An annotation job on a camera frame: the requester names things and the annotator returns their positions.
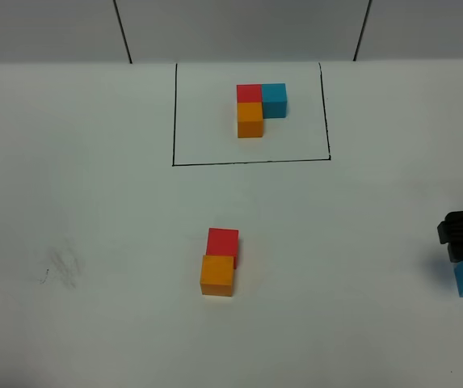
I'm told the blue template block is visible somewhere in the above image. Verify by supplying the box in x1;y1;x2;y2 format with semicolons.
261;83;288;119

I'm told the orange template block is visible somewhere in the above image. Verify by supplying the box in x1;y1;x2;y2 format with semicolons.
237;102;263;138

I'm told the red template block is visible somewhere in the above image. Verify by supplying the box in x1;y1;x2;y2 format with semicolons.
236;84;263;103

